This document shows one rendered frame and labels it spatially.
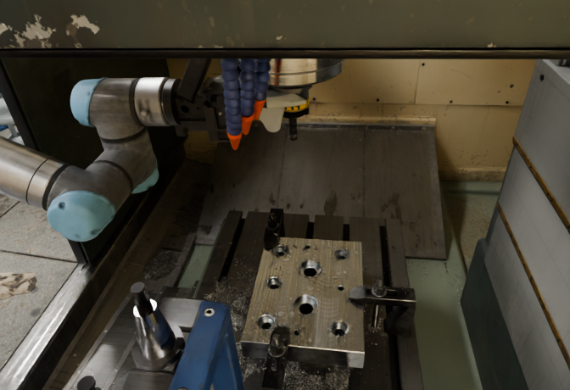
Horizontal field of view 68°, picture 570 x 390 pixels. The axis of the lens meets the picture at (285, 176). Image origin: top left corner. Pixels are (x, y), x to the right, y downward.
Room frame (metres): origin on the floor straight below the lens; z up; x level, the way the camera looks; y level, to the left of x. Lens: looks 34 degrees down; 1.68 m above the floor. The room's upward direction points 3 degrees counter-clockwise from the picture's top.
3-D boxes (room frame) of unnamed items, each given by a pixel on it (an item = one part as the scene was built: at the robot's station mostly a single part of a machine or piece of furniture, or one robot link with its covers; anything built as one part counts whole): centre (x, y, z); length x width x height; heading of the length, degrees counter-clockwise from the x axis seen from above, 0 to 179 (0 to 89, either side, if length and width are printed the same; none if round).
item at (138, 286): (0.32, 0.17, 1.31); 0.02 x 0.02 x 0.03
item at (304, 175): (1.23, -0.12, 0.75); 0.89 x 0.67 x 0.26; 81
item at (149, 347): (0.32, 0.17, 1.26); 0.04 x 0.04 x 0.07
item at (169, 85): (0.60, 0.11, 1.41); 0.12 x 0.08 x 0.09; 81
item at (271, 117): (0.55, 0.01, 1.42); 0.09 x 0.03 x 0.06; 67
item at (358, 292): (0.56, -0.18, 0.97); 0.13 x 0.03 x 0.15; 81
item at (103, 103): (0.62, 0.27, 1.41); 0.11 x 0.08 x 0.09; 81
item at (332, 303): (0.60, -0.04, 0.96); 0.29 x 0.23 x 0.05; 171
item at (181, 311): (0.37, 0.16, 1.21); 0.07 x 0.05 x 0.01; 81
